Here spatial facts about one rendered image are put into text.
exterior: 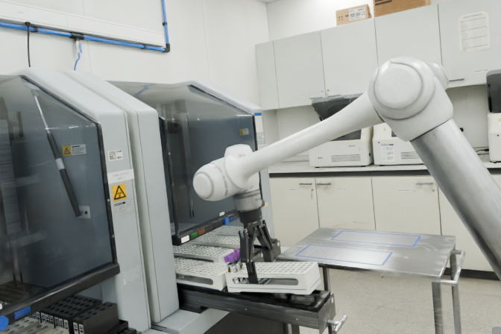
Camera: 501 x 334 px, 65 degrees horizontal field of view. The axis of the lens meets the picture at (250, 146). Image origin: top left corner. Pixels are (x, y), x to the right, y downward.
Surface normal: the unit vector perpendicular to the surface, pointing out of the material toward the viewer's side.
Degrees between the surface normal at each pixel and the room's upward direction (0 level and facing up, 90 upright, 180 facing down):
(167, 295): 90
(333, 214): 90
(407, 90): 83
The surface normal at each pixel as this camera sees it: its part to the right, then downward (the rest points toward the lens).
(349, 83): -0.52, 0.10
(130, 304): 0.85, -0.06
